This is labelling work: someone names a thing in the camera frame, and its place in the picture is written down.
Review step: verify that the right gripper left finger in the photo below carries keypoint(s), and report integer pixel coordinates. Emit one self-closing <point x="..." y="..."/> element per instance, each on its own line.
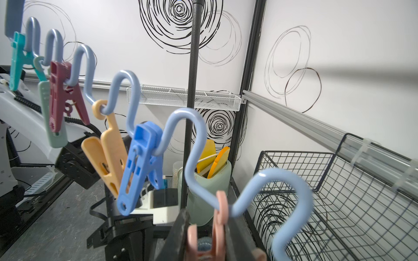
<point x="174" y="248"/>

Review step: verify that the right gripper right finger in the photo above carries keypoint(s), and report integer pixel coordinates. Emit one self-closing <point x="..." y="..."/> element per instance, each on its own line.
<point x="235" y="245"/>

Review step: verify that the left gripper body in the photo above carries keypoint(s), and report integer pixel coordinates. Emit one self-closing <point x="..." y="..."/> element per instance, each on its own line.
<point x="125" y="238"/>

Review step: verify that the black garment rack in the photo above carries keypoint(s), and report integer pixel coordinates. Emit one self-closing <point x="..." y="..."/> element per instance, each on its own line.
<point x="193" y="67"/>

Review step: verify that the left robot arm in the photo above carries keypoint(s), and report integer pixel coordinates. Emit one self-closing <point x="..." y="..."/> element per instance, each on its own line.
<point x="54" y="206"/>

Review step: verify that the peach clothespin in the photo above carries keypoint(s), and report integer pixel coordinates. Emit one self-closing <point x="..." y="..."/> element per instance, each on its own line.
<point x="259" y="255"/>

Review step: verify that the pink clothespin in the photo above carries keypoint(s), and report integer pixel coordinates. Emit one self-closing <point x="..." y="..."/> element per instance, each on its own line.
<point x="218" y="248"/>

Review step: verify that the mint green toaster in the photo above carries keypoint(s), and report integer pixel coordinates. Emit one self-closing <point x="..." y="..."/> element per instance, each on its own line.
<point x="201" y="213"/>

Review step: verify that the blue clothespin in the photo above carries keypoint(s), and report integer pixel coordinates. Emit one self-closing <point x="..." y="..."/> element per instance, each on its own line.
<point x="141" y="165"/>

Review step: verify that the translucent plastic cup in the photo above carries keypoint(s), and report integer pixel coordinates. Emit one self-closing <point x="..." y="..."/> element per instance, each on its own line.
<point x="177" y="166"/>

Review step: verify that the yellow toast slice leaning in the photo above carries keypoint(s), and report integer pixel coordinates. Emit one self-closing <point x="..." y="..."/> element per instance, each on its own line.
<point x="219" y="162"/>

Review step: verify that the tan clothespin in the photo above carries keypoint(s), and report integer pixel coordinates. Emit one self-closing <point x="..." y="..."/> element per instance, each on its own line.
<point x="107" y="154"/>

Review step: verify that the mint green clothespin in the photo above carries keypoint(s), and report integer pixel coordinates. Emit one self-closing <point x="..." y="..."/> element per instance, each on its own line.
<point x="55" y="139"/>

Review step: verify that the purple clothespin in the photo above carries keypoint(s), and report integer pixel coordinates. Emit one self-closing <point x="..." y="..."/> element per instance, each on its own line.
<point x="65" y="95"/>

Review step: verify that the teal clothespin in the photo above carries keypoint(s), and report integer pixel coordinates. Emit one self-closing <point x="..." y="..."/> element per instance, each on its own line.
<point x="20" y="57"/>

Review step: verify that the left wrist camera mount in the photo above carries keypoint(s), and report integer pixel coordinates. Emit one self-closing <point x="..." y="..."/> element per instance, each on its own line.
<point x="162" y="205"/>

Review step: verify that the black wire wall basket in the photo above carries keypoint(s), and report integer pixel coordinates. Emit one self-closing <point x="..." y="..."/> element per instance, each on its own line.
<point x="359" y="214"/>

